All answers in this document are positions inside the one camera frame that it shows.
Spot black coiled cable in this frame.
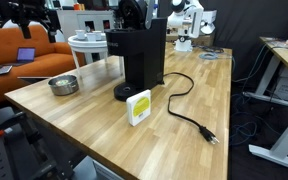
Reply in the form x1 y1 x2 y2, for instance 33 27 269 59
197 44 225 54

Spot wooden desk white legs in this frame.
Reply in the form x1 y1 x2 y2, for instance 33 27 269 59
243 35 288 174

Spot black power cord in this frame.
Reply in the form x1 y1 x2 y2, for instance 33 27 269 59
162 72 220 146

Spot coffee pod pink lid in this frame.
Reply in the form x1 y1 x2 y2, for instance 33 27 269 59
85 31 97 42

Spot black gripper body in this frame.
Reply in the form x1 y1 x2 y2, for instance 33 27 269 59
7 0 61 25

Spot white round stand black top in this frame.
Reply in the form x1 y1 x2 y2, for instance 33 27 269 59
67 32 109 78

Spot white background cabinet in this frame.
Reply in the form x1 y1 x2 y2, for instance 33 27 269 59
56 9 116 43

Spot light blue coiled cable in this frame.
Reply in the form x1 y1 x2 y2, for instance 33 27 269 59
198 51 219 61

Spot coffee pod orange red lid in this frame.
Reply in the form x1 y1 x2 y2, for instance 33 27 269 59
75 29 87 40

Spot black coffee maker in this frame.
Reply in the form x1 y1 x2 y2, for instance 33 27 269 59
104 0 168 102

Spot orange sofa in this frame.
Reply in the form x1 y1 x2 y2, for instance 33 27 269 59
0 25 87 109

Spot stainless steel pot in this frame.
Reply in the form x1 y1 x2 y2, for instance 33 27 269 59
47 74 80 97

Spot white box yellow label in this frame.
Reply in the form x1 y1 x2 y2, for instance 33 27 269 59
125 88 152 127

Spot black metal cart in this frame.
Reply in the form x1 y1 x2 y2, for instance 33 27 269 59
0 111 85 180

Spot open laptop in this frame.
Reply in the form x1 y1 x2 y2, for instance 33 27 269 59
4 47 37 67

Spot coffee pod yellow lid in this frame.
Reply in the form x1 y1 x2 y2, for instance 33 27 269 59
93 30 103 41

